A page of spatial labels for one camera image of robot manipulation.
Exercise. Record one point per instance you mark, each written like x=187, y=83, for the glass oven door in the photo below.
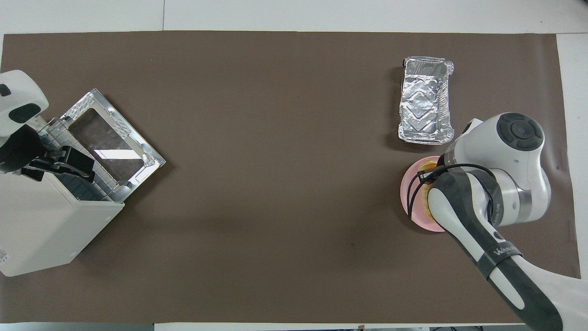
x=110, y=142

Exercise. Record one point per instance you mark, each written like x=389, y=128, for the pink round plate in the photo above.
x=422, y=222

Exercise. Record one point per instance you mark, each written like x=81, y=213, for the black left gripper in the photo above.
x=18, y=147

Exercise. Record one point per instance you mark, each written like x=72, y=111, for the aluminium foil tray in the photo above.
x=425, y=103

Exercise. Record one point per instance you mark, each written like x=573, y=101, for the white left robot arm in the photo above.
x=18, y=92

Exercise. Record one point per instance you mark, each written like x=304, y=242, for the sliced orange bread loaf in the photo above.
x=429, y=163

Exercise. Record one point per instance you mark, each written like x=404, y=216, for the brown table mat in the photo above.
x=275, y=184

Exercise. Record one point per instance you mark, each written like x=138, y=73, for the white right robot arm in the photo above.
x=505, y=151

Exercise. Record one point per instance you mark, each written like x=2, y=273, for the cream white toaster oven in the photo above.
x=46, y=230

